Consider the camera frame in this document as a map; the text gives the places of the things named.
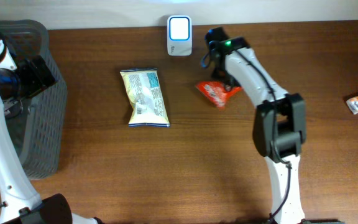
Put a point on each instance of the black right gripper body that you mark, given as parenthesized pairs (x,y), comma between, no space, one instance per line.
(225,78)

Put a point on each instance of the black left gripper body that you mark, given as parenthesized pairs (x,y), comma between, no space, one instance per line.
(41,76)

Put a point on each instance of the red snack bag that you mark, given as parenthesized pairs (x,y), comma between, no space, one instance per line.
(216,92)

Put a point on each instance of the yellow snack bag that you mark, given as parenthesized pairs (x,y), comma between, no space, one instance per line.
(145,96)

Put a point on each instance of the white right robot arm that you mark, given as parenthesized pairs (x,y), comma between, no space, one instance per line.
(279,129)

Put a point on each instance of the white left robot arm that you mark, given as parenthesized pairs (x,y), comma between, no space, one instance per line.
(19,201)

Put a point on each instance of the white barcode scanner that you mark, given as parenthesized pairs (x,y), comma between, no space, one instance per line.
(179,36)

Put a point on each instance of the grey plastic basket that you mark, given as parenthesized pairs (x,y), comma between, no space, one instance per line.
(37,131)

